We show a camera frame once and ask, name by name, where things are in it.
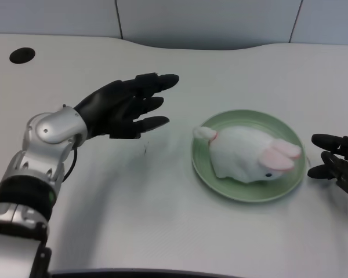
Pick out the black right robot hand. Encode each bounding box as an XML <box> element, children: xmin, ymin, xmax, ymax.
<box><xmin>307</xmin><ymin>133</ymin><xmax>348</xmax><ymax>200</ymax></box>

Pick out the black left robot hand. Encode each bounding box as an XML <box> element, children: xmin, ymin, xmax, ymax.
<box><xmin>73</xmin><ymin>72</ymin><xmax>180</xmax><ymax>140</ymax></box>

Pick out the white plush rabbit doll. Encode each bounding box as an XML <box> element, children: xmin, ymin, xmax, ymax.
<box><xmin>192</xmin><ymin>126</ymin><xmax>303</xmax><ymax>185</ymax></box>

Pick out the green round plate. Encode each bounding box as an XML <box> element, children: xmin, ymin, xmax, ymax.
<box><xmin>191</xmin><ymin>108</ymin><xmax>307</xmax><ymax>203</ymax></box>

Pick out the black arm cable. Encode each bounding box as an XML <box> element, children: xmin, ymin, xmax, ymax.
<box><xmin>62</xmin><ymin>147</ymin><xmax>78</xmax><ymax>183</ymax></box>

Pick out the black table cable grommet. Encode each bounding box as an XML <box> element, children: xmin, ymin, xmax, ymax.
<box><xmin>9</xmin><ymin>47</ymin><xmax>36</xmax><ymax>64</ymax></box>

